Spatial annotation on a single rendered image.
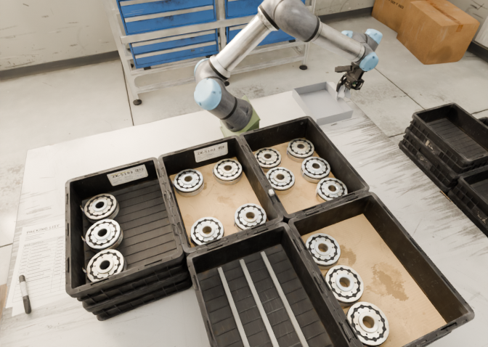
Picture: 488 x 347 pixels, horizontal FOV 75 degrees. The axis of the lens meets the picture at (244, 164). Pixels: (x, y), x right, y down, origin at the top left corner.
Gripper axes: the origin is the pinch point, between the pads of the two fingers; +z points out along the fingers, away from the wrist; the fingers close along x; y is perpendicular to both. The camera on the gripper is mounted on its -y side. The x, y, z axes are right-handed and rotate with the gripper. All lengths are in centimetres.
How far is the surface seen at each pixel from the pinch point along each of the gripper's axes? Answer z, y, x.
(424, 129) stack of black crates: 5, 25, 46
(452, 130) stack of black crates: 5, 27, 70
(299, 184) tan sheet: 5, 49, -53
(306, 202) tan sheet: 6, 57, -55
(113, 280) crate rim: 14, 64, -117
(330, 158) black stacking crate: -3, 46, -41
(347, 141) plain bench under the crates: 6.7, 27.1, -11.3
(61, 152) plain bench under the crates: 41, -19, -129
